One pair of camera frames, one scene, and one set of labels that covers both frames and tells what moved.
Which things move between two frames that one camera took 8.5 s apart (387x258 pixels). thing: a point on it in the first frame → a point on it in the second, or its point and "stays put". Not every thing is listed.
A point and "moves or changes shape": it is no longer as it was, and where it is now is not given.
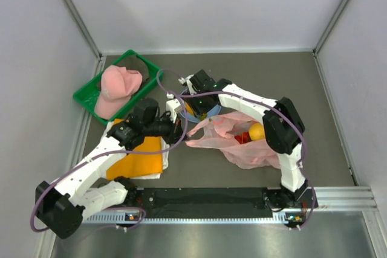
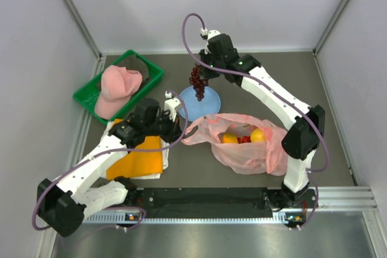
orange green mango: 189,109 moves or changes shape
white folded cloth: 165,150 stays put
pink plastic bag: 220,131 moves or changes shape
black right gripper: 199,110 → 207,74
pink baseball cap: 118,84 stays put
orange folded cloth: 133,164 stays put
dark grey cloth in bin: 132,63 stays put
